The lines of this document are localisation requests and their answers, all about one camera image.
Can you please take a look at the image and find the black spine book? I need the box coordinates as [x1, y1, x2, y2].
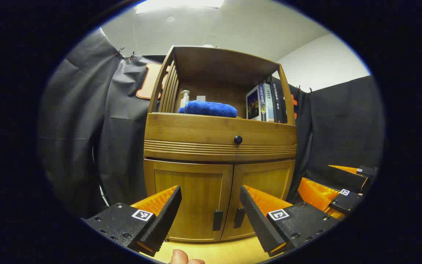
[271, 81, 284, 124]

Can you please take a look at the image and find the wooden shoe cabinet door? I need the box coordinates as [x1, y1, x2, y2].
[220, 159, 296, 241]
[144, 158, 234, 243]

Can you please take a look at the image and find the blue folded towel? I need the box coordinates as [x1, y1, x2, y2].
[178, 100, 238, 118]

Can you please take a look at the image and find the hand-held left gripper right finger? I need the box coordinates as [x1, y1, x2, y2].
[240, 185, 341, 257]

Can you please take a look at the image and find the ceiling light panel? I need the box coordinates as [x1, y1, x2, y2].
[135, 0, 225, 14]

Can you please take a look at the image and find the white cable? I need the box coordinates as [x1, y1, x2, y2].
[92, 147, 110, 208]

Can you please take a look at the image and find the grey spine book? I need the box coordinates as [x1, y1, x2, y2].
[263, 83, 275, 122]

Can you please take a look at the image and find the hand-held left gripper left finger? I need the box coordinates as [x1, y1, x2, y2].
[82, 185, 182, 257]

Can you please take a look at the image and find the wooden double-door shoe cabinet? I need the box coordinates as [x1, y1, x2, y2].
[143, 45, 298, 243]

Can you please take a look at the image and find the wooden drawer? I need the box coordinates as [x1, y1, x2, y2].
[144, 113, 298, 162]

